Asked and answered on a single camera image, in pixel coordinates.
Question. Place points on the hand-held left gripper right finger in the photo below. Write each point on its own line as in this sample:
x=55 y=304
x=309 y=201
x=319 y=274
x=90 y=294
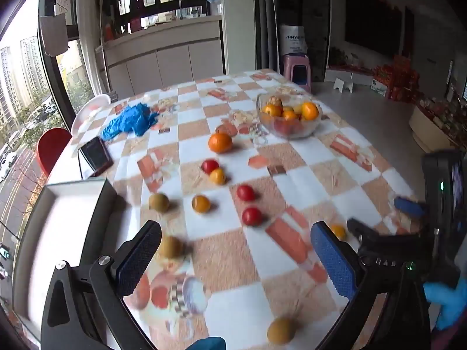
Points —
x=334 y=262

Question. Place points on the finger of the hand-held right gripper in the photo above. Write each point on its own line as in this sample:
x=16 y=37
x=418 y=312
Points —
x=410 y=206
x=368 y=235

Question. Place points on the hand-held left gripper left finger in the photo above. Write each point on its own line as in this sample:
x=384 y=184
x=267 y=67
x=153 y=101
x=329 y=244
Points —
x=140 y=259

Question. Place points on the small brown fruit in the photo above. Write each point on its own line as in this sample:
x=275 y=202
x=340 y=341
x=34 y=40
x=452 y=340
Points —
x=159 y=202
x=171 y=247
x=281 y=330

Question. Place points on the small yellow-orange tomato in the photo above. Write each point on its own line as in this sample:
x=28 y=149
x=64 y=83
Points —
x=339 y=232
x=218 y=176
x=200 y=203

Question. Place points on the grey shallow box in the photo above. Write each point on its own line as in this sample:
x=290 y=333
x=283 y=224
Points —
x=58 y=233

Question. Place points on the red tomato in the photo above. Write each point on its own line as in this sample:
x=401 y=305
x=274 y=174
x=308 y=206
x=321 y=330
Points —
x=282 y=127
x=252 y=216
x=209 y=166
x=245 y=192

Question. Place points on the large orange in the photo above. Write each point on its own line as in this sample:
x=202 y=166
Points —
x=220 y=142

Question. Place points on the person's right hand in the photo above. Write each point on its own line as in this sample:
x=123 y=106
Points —
x=447 y=299

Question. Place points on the low shelf with goods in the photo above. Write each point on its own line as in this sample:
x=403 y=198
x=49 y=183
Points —
x=434 y=124

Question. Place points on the checkered printed tablecloth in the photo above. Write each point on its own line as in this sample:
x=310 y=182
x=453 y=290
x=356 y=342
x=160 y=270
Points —
x=237 y=313

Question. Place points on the phone in red case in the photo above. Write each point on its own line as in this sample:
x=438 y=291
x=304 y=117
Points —
x=96 y=155

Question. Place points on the stack of red boxes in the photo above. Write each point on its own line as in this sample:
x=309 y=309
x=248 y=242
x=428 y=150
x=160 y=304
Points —
x=399 y=78

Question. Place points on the green and white box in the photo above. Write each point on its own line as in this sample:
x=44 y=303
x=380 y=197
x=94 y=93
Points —
x=378 y=86

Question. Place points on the clear glass bowl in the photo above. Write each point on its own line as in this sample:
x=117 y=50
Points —
x=292 y=129

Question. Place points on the orange in bowl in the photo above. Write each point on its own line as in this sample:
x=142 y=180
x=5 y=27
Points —
x=310 y=111
x=290 y=115
x=273 y=109

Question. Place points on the red tomato in bowl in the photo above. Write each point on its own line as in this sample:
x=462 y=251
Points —
x=282 y=127

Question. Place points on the crumpled blue plastic glove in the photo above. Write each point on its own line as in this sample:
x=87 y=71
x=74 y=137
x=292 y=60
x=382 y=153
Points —
x=129 y=120

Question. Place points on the small white step stool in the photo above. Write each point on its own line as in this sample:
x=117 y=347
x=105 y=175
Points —
x=343 y=84

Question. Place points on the red chair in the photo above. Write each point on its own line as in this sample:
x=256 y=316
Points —
x=51 y=149

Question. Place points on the white chair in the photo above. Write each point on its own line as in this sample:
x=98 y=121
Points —
x=89 y=111

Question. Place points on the pink plastic stool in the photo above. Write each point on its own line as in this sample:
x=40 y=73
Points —
x=297 y=71

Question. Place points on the white counter cabinet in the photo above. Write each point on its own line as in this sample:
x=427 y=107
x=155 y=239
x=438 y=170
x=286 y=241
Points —
x=160 y=62

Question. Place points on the white printed bag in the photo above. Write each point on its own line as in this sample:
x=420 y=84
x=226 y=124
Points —
x=293 y=42

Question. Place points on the grey curtain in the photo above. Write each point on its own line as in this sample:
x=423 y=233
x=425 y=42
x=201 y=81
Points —
x=266 y=22

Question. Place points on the grey hanging cloth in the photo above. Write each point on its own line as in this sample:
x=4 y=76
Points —
x=53 y=34

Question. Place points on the black wall screen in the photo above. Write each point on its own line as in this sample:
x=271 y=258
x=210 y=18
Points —
x=372 y=22

